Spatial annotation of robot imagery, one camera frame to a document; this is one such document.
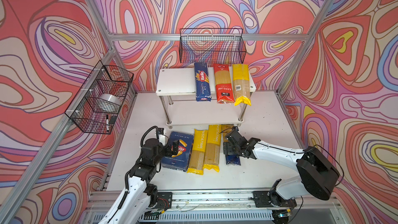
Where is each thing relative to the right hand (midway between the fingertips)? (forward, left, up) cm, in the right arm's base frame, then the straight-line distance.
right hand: (232, 150), depth 89 cm
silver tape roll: (+11, +60, +33) cm, 69 cm away
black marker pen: (+4, +62, +26) cm, 68 cm away
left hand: (+3, +34, +11) cm, 36 cm away
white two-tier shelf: (+23, +33, +33) cm, 52 cm away
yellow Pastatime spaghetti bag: (-4, +21, +2) cm, 21 cm away
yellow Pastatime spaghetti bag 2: (-3, +12, +1) cm, 13 cm away
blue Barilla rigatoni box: (-8, +29, +6) cm, 31 cm away
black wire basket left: (+10, +65, +32) cm, 74 cm away
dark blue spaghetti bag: (-7, +1, +2) cm, 7 cm away
